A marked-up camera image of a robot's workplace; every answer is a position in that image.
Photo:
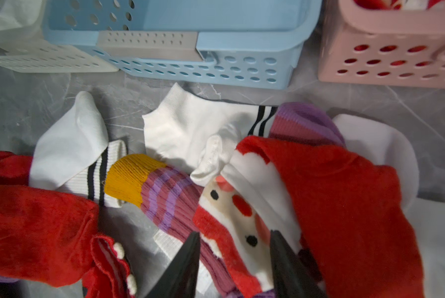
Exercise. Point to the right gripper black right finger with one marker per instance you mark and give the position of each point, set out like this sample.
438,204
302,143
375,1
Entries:
290,278

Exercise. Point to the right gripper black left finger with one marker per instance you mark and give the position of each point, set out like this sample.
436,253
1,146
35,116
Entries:
179,280

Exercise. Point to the red santa face sock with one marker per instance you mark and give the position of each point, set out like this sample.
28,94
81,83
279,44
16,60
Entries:
338,209

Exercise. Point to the small white ankle sock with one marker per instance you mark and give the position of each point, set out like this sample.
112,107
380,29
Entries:
19,13

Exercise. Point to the red white striped santa sock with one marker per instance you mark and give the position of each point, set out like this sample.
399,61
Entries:
411,5

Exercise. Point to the light blue plastic basket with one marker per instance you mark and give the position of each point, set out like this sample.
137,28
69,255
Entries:
254,44

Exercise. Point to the pink plastic basket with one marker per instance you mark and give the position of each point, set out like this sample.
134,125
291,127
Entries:
393,48

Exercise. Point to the white plastic basket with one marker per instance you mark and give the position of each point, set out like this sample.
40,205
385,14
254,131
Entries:
25,50

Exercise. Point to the purple striped sock upper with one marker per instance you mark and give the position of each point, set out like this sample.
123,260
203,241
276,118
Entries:
166,195

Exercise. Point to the purple striped sock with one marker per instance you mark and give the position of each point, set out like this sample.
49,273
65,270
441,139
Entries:
305,124
166,195

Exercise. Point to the plain red sock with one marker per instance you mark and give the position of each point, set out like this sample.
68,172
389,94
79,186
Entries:
45,235

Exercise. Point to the white sock black stripes right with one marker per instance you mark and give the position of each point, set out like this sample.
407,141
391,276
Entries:
199,136

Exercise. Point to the white sock black stripes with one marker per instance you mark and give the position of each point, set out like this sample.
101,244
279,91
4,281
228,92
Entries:
75,154
199,136

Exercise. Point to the white sock far right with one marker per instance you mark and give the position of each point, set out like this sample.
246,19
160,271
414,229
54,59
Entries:
383,145

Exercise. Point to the purple striped sock middle right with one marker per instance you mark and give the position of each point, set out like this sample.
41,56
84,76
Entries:
305,124

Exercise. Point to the white sock black stripes left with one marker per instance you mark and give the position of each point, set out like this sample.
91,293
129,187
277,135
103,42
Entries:
75,154

